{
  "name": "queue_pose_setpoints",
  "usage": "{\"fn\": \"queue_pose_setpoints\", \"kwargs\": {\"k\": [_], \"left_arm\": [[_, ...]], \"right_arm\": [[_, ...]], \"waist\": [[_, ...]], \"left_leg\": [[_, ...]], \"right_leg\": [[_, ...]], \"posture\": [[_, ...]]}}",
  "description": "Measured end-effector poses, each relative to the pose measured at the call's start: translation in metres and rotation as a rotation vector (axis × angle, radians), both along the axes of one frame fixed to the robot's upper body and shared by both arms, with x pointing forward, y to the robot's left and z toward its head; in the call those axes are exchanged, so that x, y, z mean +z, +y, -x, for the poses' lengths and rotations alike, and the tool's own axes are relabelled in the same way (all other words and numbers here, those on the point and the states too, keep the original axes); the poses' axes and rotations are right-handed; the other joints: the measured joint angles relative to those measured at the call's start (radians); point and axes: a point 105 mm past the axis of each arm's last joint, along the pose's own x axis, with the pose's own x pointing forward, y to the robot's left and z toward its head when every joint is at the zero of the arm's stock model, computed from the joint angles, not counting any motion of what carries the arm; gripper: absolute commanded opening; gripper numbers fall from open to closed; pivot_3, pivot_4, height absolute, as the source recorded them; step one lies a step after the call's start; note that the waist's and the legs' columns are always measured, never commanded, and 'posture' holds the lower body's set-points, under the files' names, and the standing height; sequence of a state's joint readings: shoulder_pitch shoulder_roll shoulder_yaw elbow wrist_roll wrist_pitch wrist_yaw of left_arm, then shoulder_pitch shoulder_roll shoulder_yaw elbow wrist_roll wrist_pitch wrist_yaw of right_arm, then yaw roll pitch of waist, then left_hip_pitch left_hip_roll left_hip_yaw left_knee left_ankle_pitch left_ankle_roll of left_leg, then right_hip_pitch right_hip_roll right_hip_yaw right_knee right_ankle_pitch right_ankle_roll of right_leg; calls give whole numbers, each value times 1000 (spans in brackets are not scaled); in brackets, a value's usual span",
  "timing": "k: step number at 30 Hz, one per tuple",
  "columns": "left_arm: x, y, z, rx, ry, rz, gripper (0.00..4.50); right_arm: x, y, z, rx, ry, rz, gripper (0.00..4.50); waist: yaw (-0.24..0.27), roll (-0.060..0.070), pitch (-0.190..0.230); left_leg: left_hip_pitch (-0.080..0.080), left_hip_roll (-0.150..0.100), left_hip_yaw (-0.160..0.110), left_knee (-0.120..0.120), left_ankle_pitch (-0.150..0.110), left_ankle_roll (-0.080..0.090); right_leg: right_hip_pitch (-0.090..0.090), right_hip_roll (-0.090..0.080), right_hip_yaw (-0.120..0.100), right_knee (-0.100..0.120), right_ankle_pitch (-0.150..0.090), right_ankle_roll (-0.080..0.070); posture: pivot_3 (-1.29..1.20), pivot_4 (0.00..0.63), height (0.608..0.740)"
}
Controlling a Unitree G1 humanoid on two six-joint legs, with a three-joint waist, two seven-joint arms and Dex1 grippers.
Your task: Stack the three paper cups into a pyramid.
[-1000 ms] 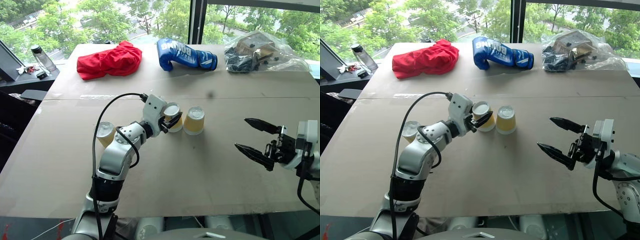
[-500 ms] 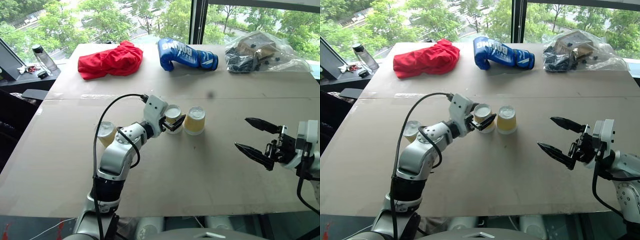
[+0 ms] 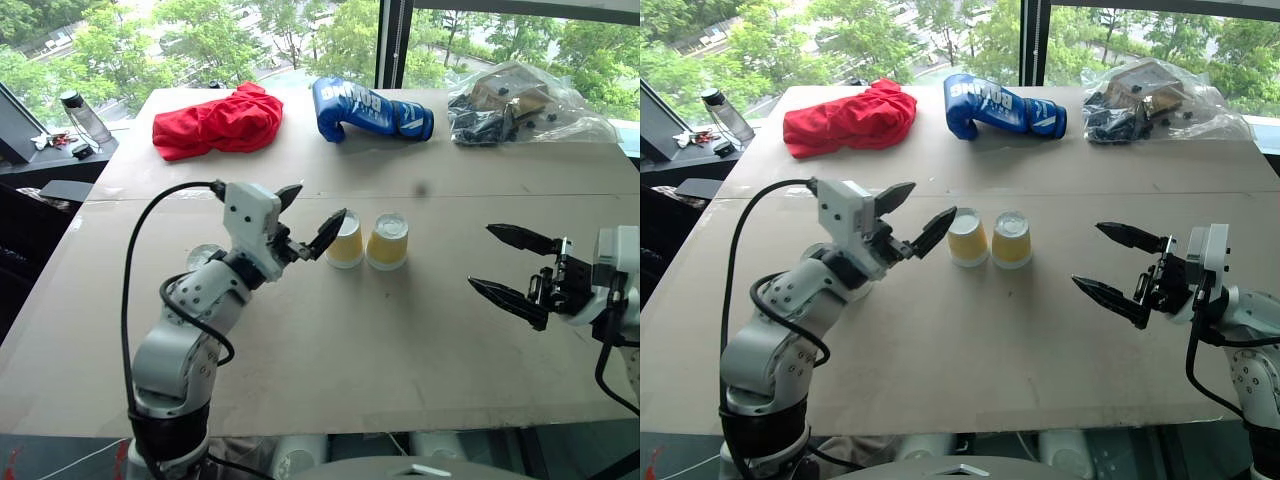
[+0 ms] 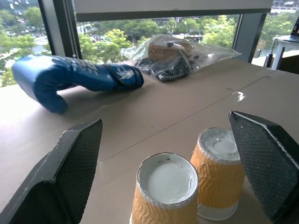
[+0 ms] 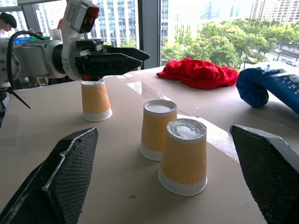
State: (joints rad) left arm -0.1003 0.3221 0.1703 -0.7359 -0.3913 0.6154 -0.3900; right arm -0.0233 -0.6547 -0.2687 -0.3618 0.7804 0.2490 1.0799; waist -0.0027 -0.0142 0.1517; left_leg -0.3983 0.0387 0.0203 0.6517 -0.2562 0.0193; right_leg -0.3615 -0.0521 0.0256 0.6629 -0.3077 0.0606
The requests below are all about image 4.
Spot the clear plastic bag of parts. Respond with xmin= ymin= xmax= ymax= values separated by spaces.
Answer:
xmin=121 ymin=34 xmax=242 ymax=83

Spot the metal bead blind chain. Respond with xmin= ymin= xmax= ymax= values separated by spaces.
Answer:
xmin=62 ymin=0 xmax=78 ymax=58

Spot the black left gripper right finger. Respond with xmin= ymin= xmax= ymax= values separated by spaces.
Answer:
xmin=228 ymin=111 xmax=299 ymax=224

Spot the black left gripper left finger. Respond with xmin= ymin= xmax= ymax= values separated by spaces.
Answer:
xmin=0 ymin=118 xmax=104 ymax=224

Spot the white side table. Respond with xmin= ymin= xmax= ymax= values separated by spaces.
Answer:
xmin=271 ymin=35 xmax=299 ymax=70

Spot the white roller blind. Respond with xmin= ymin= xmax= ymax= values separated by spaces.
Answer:
xmin=73 ymin=0 xmax=274 ymax=23

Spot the orange ribbed paper cup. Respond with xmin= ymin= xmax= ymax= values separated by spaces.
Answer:
xmin=190 ymin=127 xmax=246 ymax=221
xmin=129 ymin=152 xmax=199 ymax=224

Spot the blue boxing glove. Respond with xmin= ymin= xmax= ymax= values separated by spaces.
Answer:
xmin=11 ymin=55 xmax=144 ymax=114

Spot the dark window frame post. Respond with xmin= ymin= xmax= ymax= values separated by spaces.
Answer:
xmin=233 ymin=13 xmax=267 ymax=63
xmin=38 ymin=0 xmax=82 ymax=59

